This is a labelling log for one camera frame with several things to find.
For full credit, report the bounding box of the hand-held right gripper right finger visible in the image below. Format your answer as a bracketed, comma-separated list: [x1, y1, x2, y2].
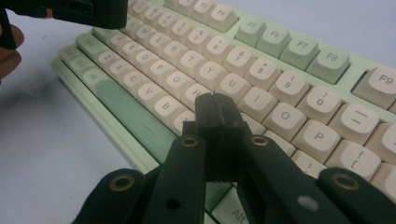
[214, 92, 252, 183]

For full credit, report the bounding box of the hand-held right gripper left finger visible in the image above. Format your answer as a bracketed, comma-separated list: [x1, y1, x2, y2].
[182, 92, 222, 183]

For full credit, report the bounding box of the green and pink keyboard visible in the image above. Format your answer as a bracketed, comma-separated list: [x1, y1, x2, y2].
[50, 0, 396, 224]

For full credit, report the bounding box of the white table board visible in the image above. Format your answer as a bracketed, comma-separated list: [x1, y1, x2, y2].
[0, 0, 396, 224]

